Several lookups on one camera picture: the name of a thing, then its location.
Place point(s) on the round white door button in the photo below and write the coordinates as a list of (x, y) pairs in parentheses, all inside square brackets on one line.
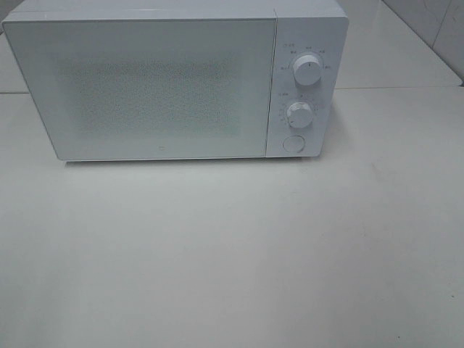
[(294, 144)]

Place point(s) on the upper white power knob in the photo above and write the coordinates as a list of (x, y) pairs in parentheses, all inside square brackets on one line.
[(307, 69)]

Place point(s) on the white microwave oven body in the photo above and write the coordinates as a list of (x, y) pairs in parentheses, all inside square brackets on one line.
[(300, 26)]

